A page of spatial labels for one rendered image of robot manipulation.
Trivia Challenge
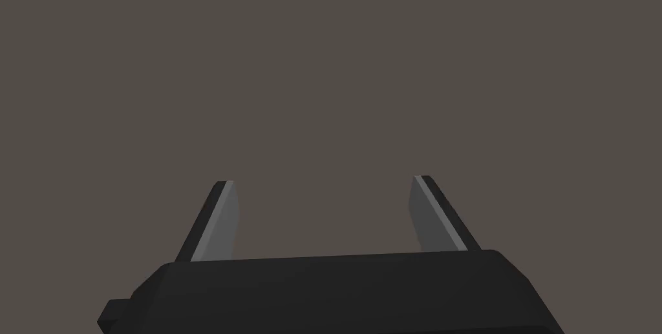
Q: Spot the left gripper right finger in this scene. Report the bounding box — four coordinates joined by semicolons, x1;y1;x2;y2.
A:
408;174;482;253

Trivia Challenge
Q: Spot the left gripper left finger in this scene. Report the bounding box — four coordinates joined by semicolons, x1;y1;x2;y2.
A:
175;180;240;263

